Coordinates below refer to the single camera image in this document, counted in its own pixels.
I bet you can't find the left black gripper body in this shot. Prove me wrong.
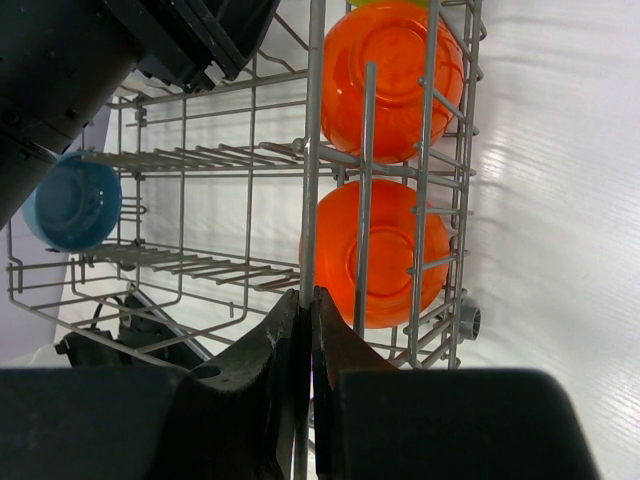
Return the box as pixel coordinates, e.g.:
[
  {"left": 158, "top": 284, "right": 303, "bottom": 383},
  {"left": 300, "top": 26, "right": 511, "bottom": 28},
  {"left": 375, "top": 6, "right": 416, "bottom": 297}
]
[{"left": 99, "top": 1, "right": 220, "bottom": 93}]

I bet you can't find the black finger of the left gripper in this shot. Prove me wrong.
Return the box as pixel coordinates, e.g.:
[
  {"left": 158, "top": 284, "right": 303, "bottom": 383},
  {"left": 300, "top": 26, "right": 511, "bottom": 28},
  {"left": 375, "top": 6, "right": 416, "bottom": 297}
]
[{"left": 179, "top": 0, "right": 280, "bottom": 80}]

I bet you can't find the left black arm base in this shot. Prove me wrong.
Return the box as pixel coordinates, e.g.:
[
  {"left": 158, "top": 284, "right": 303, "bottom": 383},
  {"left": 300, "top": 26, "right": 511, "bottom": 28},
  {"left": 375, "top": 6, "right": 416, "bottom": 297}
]
[{"left": 54, "top": 305, "right": 213, "bottom": 370}]

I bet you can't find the white square dish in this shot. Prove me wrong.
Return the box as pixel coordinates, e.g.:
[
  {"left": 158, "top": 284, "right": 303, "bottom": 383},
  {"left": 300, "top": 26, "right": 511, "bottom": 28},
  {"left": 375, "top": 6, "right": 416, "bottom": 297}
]
[{"left": 346, "top": 0, "right": 430, "bottom": 8}]

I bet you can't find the blue bowl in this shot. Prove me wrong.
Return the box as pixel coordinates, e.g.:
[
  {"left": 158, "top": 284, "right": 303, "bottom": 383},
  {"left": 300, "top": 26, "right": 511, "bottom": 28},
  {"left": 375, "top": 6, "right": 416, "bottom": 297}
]
[{"left": 22, "top": 151, "right": 122, "bottom": 252}]

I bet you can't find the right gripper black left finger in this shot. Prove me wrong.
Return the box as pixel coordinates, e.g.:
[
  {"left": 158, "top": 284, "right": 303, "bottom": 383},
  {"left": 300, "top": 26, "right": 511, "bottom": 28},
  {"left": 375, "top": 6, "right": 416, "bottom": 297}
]
[{"left": 1, "top": 290, "right": 300, "bottom": 479}]

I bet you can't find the orange bowl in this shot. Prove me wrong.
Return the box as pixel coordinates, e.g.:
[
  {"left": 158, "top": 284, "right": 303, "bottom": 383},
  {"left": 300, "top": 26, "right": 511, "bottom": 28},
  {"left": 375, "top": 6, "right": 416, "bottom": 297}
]
[
  {"left": 298, "top": 178, "right": 452, "bottom": 330},
  {"left": 319, "top": 0, "right": 466, "bottom": 165}
]

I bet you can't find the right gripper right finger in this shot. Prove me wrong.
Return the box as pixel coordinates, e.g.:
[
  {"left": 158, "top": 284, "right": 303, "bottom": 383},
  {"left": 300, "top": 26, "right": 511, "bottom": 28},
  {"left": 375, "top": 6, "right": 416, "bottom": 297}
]
[{"left": 311, "top": 288, "right": 599, "bottom": 479}]

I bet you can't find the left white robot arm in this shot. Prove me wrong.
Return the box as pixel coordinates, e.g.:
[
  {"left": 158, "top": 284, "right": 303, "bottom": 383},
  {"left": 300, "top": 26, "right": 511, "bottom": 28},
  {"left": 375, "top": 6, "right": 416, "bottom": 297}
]
[{"left": 1, "top": 0, "right": 279, "bottom": 222}]

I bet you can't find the grey wire dish rack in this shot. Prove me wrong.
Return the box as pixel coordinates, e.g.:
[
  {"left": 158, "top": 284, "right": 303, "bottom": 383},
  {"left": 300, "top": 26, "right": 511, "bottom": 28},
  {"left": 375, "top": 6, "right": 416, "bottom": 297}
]
[{"left": 4, "top": 0, "right": 489, "bottom": 480}]

